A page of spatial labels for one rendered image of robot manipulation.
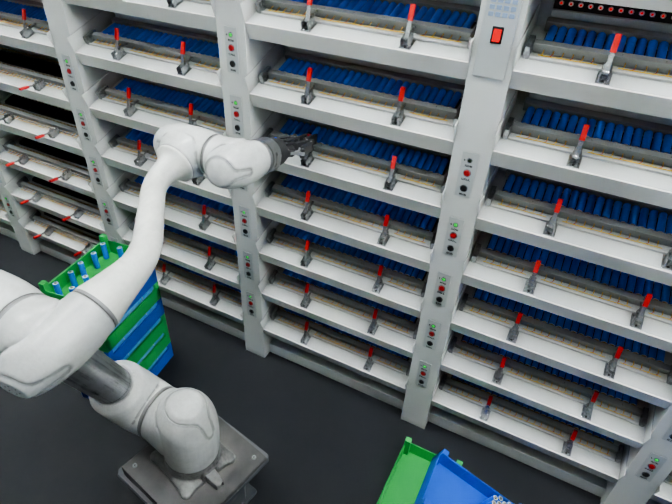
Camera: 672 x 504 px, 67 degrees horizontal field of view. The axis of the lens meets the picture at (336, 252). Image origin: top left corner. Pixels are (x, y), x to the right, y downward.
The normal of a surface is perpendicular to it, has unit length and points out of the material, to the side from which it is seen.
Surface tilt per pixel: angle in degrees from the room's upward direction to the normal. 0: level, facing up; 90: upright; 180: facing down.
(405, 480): 0
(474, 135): 90
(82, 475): 0
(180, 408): 10
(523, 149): 19
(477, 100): 90
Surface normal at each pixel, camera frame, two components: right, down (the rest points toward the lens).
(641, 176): -0.11, -0.59
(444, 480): 0.34, -0.65
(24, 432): 0.04, -0.80
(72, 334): 0.65, -0.16
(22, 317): 0.11, -0.56
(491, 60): -0.46, 0.51
